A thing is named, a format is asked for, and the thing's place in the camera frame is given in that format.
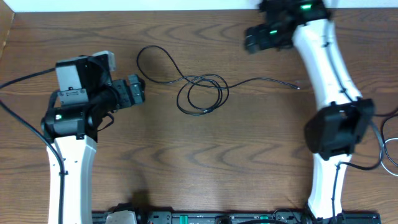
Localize white usb cable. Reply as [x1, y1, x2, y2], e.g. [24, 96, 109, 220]
[379, 138, 398, 177]

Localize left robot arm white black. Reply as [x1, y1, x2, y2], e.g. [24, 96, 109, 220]
[41, 50, 145, 223]

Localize long black cable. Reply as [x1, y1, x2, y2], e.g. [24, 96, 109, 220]
[373, 107, 398, 169]

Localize short black cable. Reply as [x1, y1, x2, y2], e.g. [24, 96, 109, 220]
[136, 45, 301, 116]

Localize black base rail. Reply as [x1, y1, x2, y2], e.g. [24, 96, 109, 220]
[92, 203, 382, 224]

